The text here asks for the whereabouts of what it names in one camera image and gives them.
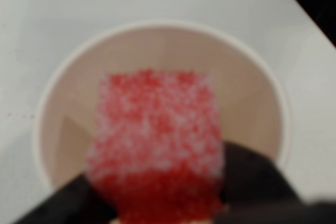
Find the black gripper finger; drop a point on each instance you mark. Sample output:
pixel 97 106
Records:
pixel 254 179
pixel 73 203

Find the red foam cube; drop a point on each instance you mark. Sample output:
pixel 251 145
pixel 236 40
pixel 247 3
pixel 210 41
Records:
pixel 157 129

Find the white paper cup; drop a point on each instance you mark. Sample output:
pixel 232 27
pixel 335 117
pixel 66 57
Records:
pixel 168 48

